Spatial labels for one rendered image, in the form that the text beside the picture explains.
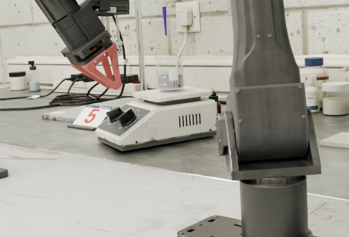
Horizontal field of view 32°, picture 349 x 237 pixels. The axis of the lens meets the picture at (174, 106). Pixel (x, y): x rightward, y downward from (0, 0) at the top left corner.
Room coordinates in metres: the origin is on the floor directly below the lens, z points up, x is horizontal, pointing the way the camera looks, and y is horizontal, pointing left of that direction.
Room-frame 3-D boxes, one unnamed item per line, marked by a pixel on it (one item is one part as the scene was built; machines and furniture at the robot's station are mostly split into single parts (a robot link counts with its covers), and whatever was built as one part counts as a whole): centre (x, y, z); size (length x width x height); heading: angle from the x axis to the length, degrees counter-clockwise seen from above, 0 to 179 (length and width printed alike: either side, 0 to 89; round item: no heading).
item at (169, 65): (1.13, 0.01, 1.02); 0.06 x 0.05 x 0.08; 43
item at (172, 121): (1.12, 0.03, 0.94); 0.22 x 0.13 x 0.08; 117
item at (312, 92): (1.30, -0.30, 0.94); 0.03 x 0.03 x 0.08
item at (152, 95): (1.13, 0.00, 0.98); 0.12 x 0.12 x 0.01; 27
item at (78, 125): (1.31, 0.19, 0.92); 0.09 x 0.06 x 0.04; 45
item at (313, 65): (1.36, -0.32, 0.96); 0.06 x 0.06 x 0.11
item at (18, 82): (2.16, 0.56, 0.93); 0.06 x 0.06 x 0.06
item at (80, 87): (1.90, 0.24, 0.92); 0.40 x 0.06 x 0.04; 48
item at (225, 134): (0.55, -0.08, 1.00); 0.09 x 0.06 x 0.06; 92
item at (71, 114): (1.51, 0.16, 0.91); 0.30 x 0.20 x 0.01; 138
